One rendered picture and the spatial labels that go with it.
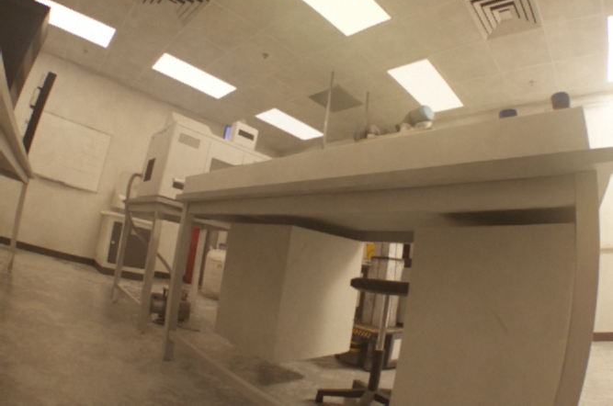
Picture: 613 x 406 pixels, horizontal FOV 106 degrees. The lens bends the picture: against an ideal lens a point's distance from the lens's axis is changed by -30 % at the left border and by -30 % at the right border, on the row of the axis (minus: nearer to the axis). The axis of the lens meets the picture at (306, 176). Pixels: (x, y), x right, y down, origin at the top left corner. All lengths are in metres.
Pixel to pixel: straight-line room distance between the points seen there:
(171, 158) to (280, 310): 1.28
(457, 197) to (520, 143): 0.19
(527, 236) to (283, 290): 0.98
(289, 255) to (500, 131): 1.02
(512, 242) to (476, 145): 0.34
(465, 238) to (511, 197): 0.32
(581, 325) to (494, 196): 0.33
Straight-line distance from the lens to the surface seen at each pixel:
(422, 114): 2.30
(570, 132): 0.73
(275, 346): 1.49
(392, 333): 2.19
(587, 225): 0.71
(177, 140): 2.29
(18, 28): 2.59
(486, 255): 0.99
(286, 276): 1.44
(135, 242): 4.59
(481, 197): 0.75
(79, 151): 5.16
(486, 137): 0.76
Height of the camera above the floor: 0.66
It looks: 15 degrees up
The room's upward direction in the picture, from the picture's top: 8 degrees clockwise
